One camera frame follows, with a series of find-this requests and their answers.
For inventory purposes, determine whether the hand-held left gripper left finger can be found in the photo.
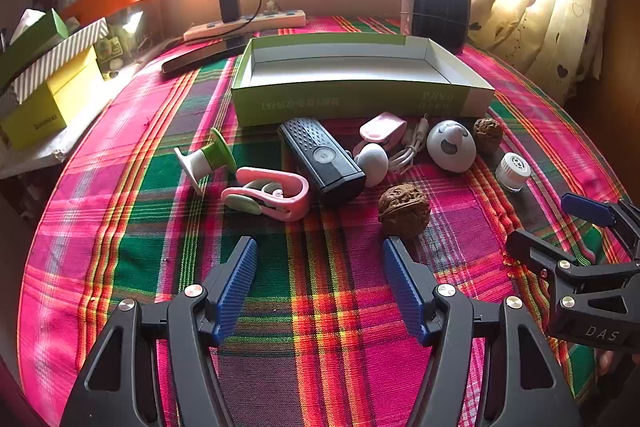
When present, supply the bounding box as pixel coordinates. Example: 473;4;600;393
60;236;258;427

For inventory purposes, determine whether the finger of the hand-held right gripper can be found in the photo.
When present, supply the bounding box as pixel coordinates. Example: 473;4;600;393
506;228;640;308
560;192;640;263

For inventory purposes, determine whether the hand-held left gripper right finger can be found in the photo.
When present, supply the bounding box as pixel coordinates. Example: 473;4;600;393
382;236;583;427

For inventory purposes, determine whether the large brown walnut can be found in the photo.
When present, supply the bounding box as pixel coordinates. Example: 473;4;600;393
377;183;432;240

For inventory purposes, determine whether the small white round cap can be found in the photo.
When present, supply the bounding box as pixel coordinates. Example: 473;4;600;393
495;152;531;194

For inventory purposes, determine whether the pink and green clip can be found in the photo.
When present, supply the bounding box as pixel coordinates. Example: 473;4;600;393
220;166;311;223

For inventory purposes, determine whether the small brown walnut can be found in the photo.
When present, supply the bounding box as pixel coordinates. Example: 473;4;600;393
472;118;504;155

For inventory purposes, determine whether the white mushroom-shaped knob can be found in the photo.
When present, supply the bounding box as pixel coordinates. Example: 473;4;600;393
352;143;389;188

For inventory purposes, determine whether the white egg-shaped toy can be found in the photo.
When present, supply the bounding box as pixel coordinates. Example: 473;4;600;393
426;119;476;172

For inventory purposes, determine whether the green and white spool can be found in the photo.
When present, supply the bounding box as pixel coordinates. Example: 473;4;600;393
174;128;238;195

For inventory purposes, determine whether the white cable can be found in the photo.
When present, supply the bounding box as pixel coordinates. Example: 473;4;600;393
387;114;431;172

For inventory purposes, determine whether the black device with round button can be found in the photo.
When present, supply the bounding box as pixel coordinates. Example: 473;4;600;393
276;117;367;208

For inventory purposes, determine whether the pink silicone case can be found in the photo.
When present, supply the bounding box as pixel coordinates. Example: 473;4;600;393
359;112;408;145

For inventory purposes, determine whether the green cardboard box tray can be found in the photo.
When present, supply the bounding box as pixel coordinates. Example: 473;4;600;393
230;33;496;128

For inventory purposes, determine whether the plaid tablecloth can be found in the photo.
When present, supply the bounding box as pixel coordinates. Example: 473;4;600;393
17;14;633;427

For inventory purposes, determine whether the cream heart-print curtain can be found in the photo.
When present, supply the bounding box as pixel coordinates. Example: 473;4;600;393
450;0;613;105

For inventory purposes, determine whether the black smartphone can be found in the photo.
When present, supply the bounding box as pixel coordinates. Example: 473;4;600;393
161;38;251;79

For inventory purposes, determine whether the grey heater with black grille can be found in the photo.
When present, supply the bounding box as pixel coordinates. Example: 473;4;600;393
400;0;472;55

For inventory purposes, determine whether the yellow box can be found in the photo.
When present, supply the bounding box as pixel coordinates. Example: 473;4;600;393
0;44;106;152

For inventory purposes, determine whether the small green patterned card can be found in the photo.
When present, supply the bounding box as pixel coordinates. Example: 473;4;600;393
97;36;126;72

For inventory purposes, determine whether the white power strip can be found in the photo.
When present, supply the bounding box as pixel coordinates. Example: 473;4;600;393
182;9;307;42

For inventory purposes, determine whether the black charger adapter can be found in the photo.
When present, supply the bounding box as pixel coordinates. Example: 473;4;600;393
218;0;242;25

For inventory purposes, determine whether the striped box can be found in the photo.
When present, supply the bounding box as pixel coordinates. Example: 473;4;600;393
12;17;110;105

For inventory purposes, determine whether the green box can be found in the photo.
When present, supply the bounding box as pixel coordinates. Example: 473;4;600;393
0;8;70;90

